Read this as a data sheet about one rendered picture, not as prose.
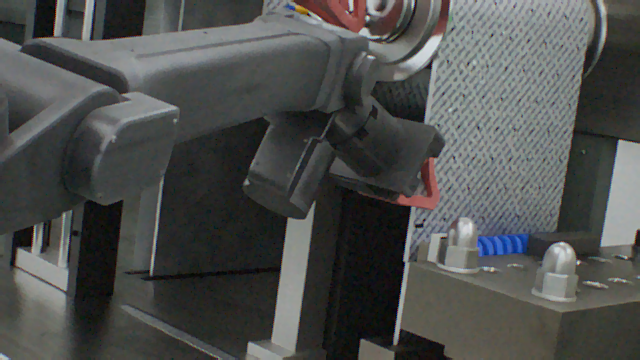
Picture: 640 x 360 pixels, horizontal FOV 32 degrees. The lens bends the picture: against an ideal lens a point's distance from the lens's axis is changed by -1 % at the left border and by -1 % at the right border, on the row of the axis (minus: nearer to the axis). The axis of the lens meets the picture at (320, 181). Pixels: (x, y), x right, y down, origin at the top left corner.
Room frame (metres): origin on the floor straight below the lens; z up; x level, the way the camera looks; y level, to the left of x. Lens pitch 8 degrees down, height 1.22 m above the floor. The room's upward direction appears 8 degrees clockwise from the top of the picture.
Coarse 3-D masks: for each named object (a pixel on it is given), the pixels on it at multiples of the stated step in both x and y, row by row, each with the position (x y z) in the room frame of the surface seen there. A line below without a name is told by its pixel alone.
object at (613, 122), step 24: (624, 0) 1.25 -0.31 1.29; (144, 24) 1.89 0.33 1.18; (624, 24) 1.25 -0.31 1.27; (624, 48) 1.24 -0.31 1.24; (600, 72) 1.26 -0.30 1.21; (624, 72) 1.24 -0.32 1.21; (600, 96) 1.26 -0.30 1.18; (624, 96) 1.23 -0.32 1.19; (576, 120) 1.28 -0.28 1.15; (600, 120) 1.25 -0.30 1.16; (624, 120) 1.23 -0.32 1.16
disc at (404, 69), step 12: (444, 0) 1.00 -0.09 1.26; (444, 12) 1.00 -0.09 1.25; (432, 24) 1.01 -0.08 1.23; (444, 24) 1.00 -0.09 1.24; (432, 36) 1.01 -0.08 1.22; (444, 36) 1.00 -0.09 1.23; (420, 48) 1.02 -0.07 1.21; (432, 48) 1.01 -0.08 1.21; (408, 60) 1.03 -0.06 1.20; (420, 60) 1.02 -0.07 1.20; (384, 72) 1.05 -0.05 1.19; (396, 72) 1.04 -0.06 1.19; (408, 72) 1.02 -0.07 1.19
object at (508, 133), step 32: (448, 64) 1.02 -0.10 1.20; (448, 96) 1.02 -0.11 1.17; (480, 96) 1.06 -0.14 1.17; (512, 96) 1.09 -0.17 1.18; (544, 96) 1.13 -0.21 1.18; (576, 96) 1.17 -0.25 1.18; (448, 128) 1.03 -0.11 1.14; (480, 128) 1.06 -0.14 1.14; (512, 128) 1.10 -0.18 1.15; (544, 128) 1.14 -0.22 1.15; (448, 160) 1.03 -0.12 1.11; (480, 160) 1.07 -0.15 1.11; (512, 160) 1.10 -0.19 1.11; (544, 160) 1.14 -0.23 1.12; (416, 192) 1.01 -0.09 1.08; (448, 192) 1.04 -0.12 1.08; (480, 192) 1.07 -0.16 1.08; (512, 192) 1.11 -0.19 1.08; (544, 192) 1.15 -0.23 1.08; (448, 224) 1.04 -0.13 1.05; (480, 224) 1.08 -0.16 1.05; (512, 224) 1.12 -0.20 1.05; (544, 224) 1.16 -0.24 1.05; (416, 256) 1.02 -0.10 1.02
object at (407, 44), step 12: (420, 0) 1.01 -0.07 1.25; (432, 0) 1.01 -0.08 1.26; (420, 12) 1.01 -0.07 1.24; (432, 12) 1.01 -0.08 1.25; (420, 24) 1.01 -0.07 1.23; (408, 36) 1.02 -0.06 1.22; (420, 36) 1.01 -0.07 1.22; (588, 36) 1.18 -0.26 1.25; (372, 48) 1.05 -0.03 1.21; (384, 48) 1.04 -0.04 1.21; (396, 48) 1.03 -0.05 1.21; (408, 48) 1.02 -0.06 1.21; (384, 60) 1.04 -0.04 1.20; (396, 60) 1.03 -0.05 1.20; (432, 60) 1.05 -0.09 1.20
